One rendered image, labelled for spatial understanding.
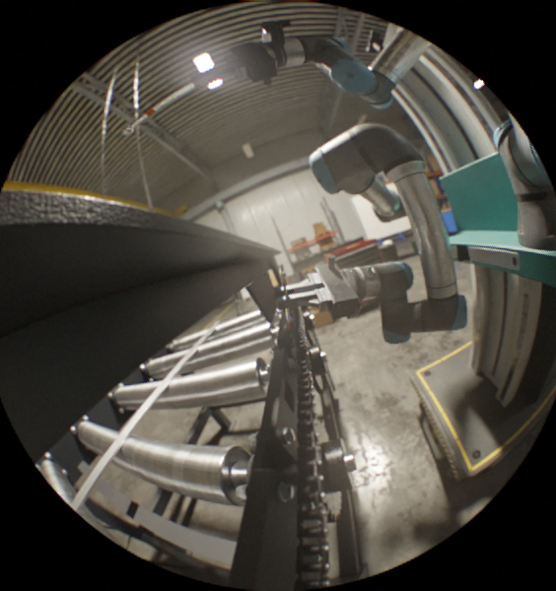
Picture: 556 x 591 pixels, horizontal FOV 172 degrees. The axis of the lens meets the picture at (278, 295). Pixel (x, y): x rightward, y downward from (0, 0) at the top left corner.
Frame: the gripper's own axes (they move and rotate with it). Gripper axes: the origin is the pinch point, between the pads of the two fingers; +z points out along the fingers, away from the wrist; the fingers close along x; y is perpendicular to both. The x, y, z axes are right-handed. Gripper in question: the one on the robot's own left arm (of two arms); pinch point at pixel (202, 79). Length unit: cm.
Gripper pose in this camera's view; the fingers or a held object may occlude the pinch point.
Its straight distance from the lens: 48.0
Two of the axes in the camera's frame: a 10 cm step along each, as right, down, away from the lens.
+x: -3.9, -9.1, -1.7
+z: -9.2, 3.7, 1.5
